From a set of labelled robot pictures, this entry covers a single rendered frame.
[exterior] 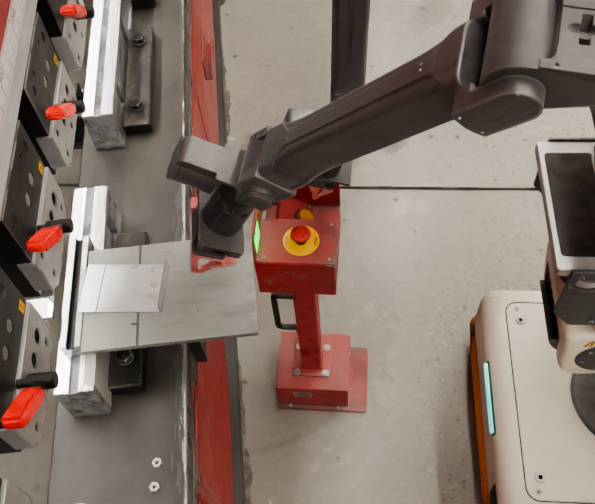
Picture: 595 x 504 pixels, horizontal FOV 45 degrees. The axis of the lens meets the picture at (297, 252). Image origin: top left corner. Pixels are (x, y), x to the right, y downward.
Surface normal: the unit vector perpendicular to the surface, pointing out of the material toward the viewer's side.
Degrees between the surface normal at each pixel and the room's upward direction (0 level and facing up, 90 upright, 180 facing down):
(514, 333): 0
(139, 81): 0
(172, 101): 0
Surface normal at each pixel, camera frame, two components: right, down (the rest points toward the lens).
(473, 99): -0.81, -0.35
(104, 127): 0.09, 0.83
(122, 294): -0.06, -0.55
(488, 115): -0.22, 0.93
